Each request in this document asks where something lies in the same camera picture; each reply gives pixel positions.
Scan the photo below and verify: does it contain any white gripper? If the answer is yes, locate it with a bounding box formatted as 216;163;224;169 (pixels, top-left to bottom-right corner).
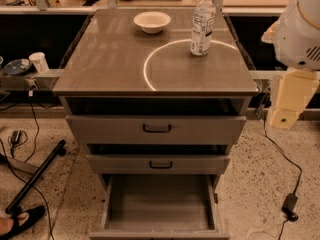
261;0;320;129

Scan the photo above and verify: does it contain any clear plastic water bottle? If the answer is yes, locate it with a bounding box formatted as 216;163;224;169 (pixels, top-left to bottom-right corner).
190;0;216;56

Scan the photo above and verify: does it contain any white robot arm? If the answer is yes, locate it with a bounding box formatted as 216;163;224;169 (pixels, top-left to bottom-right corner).
262;0;320;129

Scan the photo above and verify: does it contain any grey drawer cabinet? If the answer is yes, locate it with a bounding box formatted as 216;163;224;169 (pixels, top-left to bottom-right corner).
52;7;260;192

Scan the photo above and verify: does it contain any open bottom drawer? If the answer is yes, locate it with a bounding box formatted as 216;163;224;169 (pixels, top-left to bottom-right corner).
89;175;230;240

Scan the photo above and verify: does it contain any middle drawer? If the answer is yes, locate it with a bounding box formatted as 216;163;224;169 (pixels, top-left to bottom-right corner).
87;155;230;175

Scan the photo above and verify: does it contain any top drawer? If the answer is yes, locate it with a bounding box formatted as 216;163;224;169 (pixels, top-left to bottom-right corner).
66;115;246;145

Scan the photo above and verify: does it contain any black power adapter right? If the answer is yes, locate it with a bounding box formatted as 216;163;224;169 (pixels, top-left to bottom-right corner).
281;193;298;222

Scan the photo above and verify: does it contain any black power adapter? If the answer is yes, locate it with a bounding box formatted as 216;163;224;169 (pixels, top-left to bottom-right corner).
281;193;298;222
10;130;21;145

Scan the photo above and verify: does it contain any white bowl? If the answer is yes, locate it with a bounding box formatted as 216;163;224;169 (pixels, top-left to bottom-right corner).
134;11;171;34

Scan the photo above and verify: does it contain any black pole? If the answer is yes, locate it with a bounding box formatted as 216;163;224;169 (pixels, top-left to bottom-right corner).
5;140;66;215

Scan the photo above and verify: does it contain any white paper cup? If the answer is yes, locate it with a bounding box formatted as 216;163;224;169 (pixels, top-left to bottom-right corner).
29;52;49;73

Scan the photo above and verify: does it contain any dark blue bowl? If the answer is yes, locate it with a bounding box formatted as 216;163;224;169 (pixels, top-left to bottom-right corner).
3;59;32;76

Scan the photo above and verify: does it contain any black power adapter left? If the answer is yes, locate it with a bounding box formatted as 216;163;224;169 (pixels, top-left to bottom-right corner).
10;130;21;145

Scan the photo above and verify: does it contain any black shoe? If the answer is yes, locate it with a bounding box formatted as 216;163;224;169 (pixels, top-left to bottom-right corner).
0;206;45;240

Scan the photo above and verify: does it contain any black cable left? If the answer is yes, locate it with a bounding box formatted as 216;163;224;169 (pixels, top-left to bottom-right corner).
0;90;56;240

